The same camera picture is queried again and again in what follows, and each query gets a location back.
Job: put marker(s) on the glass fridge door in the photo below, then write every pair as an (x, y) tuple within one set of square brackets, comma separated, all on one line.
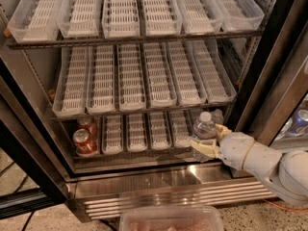
[(282, 85)]

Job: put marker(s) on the blue soda can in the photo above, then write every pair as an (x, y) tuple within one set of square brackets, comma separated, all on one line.
[(299, 123)]

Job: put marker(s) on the middle shelf tray four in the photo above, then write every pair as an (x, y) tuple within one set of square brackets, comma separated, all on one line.
[(159, 79)]

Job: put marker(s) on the red soda can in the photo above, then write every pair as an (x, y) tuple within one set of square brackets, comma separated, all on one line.
[(89, 124), (86, 145)]

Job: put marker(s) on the bottom shelf tray two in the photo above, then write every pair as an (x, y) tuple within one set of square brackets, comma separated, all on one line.
[(112, 140)]

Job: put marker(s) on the top shelf tray five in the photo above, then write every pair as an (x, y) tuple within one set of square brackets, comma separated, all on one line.
[(200, 17)]

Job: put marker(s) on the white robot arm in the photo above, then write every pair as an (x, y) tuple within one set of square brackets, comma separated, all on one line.
[(284, 174)]

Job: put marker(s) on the bottom shelf tray three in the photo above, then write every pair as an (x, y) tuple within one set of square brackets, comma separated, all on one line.
[(136, 133)]

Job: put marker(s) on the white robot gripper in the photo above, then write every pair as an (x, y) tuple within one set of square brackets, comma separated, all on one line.
[(234, 150)]

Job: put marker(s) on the clear plastic food container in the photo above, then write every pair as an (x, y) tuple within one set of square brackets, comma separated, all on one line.
[(171, 218)]

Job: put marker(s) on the shelf tray four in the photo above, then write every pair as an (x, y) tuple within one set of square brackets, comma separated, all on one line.
[(161, 17), (159, 131), (159, 79)]

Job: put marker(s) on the middle shelf tray one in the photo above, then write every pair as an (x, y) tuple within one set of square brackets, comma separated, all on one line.
[(72, 85)]

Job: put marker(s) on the front red soda can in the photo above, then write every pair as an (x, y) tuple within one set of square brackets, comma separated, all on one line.
[(86, 145)]

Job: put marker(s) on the shelf tray two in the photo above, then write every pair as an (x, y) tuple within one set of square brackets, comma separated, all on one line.
[(101, 82), (79, 18), (112, 140)]

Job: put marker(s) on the middle shelf tray six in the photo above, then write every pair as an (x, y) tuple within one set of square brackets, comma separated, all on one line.
[(215, 79)]

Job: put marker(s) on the bottom shelf tray four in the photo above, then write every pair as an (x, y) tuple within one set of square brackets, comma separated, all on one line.
[(159, 131)]

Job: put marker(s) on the top shelf tray two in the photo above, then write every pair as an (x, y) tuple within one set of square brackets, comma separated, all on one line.
[(79, 18)]

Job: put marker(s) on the middle shelf tray five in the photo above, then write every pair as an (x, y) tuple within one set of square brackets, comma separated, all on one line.
[(185, 77)]

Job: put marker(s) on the stainless steel fridge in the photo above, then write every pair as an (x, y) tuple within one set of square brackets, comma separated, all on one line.
[(104, 186)]

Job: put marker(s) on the rear red soda can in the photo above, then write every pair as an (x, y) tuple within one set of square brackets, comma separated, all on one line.
[(89, 124)]

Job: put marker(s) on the middle shelf tray two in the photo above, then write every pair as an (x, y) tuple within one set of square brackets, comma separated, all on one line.
[(101, 82)]

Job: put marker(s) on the middle shelf tray three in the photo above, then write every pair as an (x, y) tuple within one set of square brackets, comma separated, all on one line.
[(130, 78)]

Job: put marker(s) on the top shelf tray six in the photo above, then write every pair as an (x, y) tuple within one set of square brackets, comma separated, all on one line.
[(240, 15)]

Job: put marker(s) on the top shelf tray three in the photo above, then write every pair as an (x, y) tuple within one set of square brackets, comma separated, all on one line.
[(120, 19)]

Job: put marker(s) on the shelf tray three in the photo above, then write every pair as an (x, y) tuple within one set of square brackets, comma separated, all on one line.
[(130, 78), (136, 133), (120, 19)]

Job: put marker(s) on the top shelf tray four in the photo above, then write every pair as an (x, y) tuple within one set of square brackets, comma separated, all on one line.
[(161, 17)]

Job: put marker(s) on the clear plastic water bottle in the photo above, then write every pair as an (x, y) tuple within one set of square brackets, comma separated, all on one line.
[(204, 127)]

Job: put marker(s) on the bottom shelf tray five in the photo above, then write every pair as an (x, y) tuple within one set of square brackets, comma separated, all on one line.
[(180, 128)]

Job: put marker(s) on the shelf tray five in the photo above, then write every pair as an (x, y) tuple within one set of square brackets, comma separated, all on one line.
[(200, 17), (185, 77), (180, 128)]

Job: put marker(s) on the shelf tray six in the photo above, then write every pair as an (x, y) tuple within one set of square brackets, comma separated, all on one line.
[(215, 79), (240, 15)]

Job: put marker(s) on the shelf tray one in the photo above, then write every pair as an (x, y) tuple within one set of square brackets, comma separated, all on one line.
[(35, 20), (72, 85)]

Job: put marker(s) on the top shelf tray one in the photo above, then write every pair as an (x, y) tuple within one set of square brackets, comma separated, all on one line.
[(35, 20)]

